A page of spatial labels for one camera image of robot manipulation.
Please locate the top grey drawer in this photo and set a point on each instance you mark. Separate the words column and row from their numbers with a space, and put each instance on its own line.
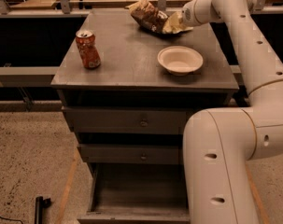
column 104, row 120

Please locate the brown chip bag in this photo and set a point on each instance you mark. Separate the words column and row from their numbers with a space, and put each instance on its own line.
column 155, row 20

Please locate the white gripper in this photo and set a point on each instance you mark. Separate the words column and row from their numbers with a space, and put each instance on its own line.
column 188, row 15

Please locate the open bottom grey drawer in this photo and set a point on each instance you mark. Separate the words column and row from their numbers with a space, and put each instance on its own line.
column 137, row 194

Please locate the white paper bowl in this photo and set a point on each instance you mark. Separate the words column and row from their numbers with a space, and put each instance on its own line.
column 179, row 60

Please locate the orange soda can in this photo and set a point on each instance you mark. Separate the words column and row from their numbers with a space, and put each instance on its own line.
column 85, row 40

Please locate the grey drawer cabinet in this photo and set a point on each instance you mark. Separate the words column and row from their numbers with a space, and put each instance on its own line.
column 130, row 77

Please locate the grey metal railing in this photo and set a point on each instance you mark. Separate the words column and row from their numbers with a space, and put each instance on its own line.
column 28, row 75

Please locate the middle grey drawer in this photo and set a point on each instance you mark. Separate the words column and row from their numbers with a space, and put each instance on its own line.
column 96, row 153

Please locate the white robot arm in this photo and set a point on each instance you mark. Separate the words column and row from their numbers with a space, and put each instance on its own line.
column 218, row 142

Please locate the black floor post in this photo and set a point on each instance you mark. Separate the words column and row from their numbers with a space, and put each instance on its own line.
column 40, row 205

